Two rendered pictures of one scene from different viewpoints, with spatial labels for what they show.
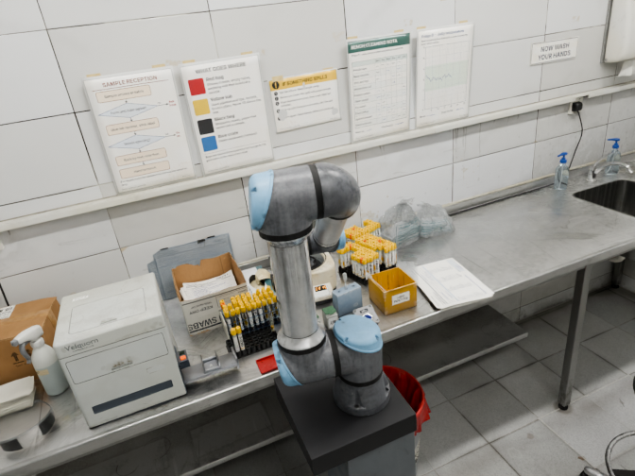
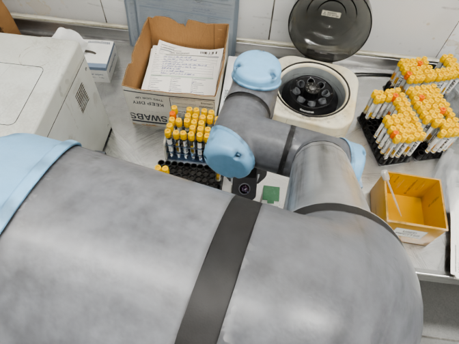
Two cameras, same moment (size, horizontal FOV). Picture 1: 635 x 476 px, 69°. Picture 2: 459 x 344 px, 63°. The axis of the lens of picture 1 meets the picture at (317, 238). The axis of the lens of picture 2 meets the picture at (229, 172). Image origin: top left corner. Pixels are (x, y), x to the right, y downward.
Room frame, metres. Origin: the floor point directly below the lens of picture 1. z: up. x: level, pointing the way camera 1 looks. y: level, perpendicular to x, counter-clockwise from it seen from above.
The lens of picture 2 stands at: (0.88, -0.02, 1.72)
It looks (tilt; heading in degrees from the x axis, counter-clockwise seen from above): 58 degrees down; 23
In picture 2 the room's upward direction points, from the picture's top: 4 degrees clockwise
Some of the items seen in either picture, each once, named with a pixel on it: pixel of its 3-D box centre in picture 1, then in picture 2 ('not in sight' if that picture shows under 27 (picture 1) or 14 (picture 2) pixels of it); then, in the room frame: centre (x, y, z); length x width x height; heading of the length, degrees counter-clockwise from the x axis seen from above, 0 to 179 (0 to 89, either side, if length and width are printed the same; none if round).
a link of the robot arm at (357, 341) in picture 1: (355, 346); not in sight; (0.92, -0.06, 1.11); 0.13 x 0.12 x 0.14; 98
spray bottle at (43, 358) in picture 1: (42, 361); not in sight; (1.17, 0.89, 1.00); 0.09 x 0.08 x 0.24; 19
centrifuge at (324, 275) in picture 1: (304, 274); (307, 107); (1.61, 0.07, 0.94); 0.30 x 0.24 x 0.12; 10
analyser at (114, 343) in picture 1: (128, 344); (26, 126); (1.17, 0.61, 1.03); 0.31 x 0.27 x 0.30; 109
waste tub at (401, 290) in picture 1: (391, 290); (405, 209); (1.43, -0.25, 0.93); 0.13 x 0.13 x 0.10; 17
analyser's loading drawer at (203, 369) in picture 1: (203, 366); not in sight; (1.14, 0.40, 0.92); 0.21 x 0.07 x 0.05; 109
